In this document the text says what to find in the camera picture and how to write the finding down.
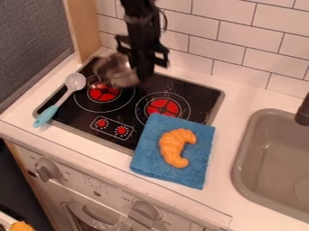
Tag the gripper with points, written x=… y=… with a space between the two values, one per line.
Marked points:
x=143 y=48

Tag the silver pot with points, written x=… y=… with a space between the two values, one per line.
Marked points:
x=114 y=70

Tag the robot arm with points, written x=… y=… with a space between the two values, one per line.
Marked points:
x=139 y=9

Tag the blue cloth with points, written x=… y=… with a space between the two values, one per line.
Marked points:
x=153 y=159

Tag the toy stove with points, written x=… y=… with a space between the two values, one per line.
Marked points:
x=133 y=102

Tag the orange toy croissant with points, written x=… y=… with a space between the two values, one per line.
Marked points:
x=173 y=147

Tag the tap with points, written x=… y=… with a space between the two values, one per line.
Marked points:
x=303 y=112

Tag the toy sink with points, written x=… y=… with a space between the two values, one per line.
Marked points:
x=273 y=162

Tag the yellow toy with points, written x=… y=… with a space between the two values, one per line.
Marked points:
x=21 y=226

